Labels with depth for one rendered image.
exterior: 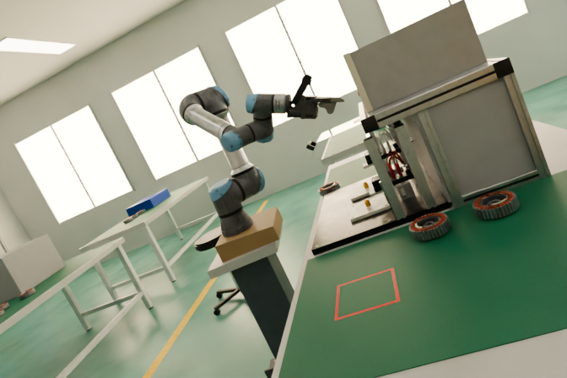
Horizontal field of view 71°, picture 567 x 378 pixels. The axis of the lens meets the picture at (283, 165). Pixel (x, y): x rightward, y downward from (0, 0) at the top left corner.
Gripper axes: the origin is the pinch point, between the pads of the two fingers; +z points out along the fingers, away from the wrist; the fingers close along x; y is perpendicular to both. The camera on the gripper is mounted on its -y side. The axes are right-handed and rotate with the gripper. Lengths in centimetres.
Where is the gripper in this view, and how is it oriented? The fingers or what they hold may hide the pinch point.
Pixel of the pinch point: (340, 99)
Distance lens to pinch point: 150.1
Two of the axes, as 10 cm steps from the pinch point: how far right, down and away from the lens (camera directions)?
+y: 0.0, 9.7, 2.3
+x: -1.7, 2.3, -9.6
